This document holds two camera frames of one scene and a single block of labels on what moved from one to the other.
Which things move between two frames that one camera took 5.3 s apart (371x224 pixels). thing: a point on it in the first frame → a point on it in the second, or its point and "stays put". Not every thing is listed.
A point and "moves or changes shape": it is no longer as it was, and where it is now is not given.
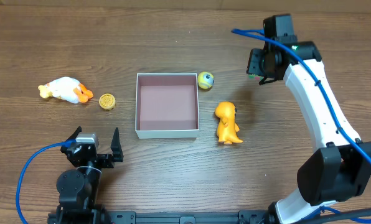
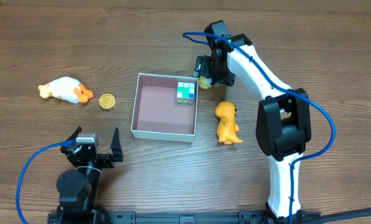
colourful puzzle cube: (256, 77) moves or changes shape
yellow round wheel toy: (108, 101) stays put
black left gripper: (99, 158) stays put
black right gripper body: (254, 62) → (205, 68)
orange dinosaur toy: (227, 128) stays put
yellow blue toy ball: (205, 79) stays put
